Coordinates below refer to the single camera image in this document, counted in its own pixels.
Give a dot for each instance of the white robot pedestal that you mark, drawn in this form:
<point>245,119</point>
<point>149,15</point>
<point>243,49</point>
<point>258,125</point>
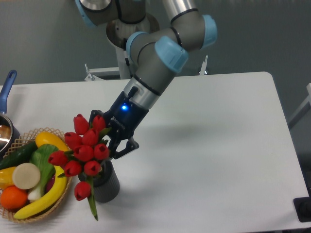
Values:
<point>118,32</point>

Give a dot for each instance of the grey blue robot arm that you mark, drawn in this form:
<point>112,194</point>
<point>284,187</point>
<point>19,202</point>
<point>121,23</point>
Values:
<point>151,57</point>

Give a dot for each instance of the red tulip bouquet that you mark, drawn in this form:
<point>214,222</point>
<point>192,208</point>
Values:
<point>87,150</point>

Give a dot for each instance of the grey ribbed vase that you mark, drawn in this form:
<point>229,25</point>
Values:
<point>106,185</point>

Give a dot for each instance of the woven wicker basket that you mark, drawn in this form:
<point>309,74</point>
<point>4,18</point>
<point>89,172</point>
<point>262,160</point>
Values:
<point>24,139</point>

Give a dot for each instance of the green bok choy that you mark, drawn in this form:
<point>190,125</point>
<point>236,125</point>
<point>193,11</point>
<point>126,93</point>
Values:
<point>40,159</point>

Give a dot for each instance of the blue handled saucepan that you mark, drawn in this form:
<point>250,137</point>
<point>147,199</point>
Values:
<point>8,132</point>

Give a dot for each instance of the white frame at right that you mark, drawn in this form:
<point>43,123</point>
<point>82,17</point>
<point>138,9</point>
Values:
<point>301,110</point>

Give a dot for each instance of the round beige disc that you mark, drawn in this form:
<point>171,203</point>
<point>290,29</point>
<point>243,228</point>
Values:
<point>26,176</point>

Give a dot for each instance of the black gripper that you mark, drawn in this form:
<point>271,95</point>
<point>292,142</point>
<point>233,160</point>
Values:
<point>123,117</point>

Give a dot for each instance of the yellow banana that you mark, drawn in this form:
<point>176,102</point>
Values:
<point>46,201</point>

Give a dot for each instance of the black device at edge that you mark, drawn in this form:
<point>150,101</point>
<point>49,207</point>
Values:
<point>303,208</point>

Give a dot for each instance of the orange fruit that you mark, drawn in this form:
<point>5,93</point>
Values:
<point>13,198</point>

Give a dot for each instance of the yellow bell pepper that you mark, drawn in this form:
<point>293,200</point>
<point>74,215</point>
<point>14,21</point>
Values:
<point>6,177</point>

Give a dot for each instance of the purple red onion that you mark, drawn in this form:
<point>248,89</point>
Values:
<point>50,184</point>

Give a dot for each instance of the green cucumber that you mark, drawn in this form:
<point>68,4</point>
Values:
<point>19,156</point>

